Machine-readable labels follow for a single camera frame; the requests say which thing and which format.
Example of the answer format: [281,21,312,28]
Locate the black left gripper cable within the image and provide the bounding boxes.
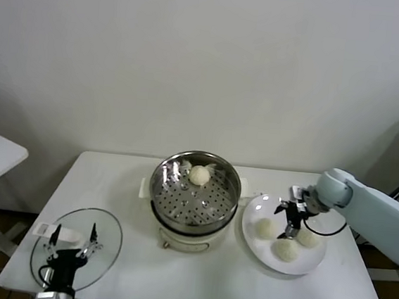
[37,263,52,290]

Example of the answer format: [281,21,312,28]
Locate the perforated steel steamer basket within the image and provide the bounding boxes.
[145,146,246,239]

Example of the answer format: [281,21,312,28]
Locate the white round plate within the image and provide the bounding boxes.
[236,191,332,279]

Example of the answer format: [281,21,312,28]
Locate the white lid handle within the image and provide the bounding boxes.
[31,221,85,247]

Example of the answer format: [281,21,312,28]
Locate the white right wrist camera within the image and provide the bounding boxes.
[289,185,305,200]

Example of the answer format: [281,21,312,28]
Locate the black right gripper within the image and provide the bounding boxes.
[271,198,309,243]

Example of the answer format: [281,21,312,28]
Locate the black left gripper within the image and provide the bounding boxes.
[39,217,106,295]

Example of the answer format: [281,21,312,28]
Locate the white stand base frame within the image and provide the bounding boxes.
[365,266,399,285]

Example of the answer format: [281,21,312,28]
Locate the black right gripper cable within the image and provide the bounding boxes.
[300,215,348,239]

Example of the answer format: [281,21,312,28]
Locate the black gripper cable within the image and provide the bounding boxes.
[300,215,348,239]
[37,263,52,290]

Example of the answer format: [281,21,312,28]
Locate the round glass pot lid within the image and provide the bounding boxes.
[27,203,127,296]

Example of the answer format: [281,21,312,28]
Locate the white steamed baozi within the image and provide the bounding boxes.
[187,165,212,187]
[295,227,322,249]
[253,217,279,241]
[272,236,300,264]

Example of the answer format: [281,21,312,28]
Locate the steel steamer pot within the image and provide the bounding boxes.
[134,170,254,258]

